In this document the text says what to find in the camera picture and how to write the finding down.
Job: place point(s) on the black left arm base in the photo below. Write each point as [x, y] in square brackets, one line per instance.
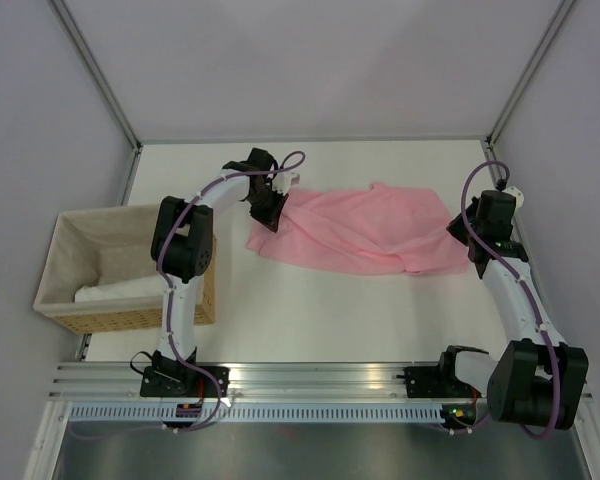
[163, 377]

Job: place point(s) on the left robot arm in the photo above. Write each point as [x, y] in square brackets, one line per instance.
[183, 241]

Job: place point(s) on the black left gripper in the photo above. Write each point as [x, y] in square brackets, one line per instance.
[271, 219]

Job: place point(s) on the aluminium frame post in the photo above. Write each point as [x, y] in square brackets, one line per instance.
[557, 21]
[81, 46]

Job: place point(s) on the aluminium frame post left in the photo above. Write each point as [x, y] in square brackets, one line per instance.
[81, 46]

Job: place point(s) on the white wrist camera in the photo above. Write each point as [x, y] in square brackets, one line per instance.
[283, 182]
[516, 194]

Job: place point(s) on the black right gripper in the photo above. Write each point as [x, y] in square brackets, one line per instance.
[456, 230]

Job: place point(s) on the rolled white t shirt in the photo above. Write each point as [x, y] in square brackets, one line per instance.
[149, 286]

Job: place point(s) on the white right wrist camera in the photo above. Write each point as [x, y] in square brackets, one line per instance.
[516, 194]

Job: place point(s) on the aluminium mounting rail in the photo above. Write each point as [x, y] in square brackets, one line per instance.
[262, 382]

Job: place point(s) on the aluminium frame rail back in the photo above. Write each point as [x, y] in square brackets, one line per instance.
[313, 139]

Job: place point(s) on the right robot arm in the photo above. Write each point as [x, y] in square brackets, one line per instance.
[539, 379]

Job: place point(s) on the aluminium frame post right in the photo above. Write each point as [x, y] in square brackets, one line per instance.
[557, 21]

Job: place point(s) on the pink t shirt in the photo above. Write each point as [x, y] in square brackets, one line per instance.
[383, 230]

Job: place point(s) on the wicker basket with liner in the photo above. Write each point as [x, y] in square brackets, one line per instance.
[99, 247]

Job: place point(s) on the white slotted cable duct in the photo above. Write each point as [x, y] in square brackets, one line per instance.
[426, 413]

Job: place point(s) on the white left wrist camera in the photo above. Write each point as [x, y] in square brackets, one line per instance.
[283, 182]

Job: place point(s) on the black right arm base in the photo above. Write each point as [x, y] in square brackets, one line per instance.
[430, 382]

